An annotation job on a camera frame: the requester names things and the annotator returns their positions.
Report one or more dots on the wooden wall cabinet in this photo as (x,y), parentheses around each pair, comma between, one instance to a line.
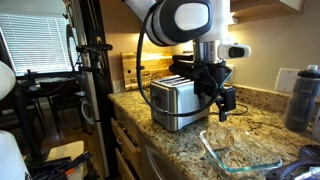
(266,8)

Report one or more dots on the brown bread slice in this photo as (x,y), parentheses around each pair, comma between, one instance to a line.
(236,160)
(218,136)

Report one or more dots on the wooden cutting board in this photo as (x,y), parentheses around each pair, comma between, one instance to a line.
(130,66)

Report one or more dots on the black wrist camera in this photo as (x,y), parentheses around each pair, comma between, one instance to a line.
(185,70)

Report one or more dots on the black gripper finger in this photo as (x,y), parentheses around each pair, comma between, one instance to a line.
(222,113)
(230,98)

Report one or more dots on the white window blinds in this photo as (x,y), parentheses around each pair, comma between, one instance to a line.
(33,43)

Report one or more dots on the black tool pile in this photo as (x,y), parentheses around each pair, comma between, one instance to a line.
(50,168)

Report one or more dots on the stainless steel dishwasher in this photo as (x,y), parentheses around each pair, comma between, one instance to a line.
(173,170)

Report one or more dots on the dark water bottle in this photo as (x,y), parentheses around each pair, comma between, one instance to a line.
(300,100)

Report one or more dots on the clear glass food container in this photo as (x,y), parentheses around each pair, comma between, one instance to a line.
(266,165)

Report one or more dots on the stainless steel toaster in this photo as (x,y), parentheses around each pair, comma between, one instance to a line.
(176,103)

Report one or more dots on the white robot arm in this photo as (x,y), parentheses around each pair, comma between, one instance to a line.
(196,20)

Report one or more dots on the white wall switch plate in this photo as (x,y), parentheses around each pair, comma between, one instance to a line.
(286,80)

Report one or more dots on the wooden cabinet drawer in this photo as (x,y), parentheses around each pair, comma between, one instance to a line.
(125,170)
(130,153)
(131,128)

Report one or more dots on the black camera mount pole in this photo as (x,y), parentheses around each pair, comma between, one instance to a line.
(96,20)

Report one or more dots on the dark wooden chair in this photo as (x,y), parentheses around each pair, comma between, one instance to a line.
(63,100)

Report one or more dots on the dark dining table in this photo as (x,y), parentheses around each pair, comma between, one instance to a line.
(50,81)

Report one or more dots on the black metal stand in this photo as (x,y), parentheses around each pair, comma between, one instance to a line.
(25,126)

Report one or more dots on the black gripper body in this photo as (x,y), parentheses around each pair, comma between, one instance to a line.
(213,80)

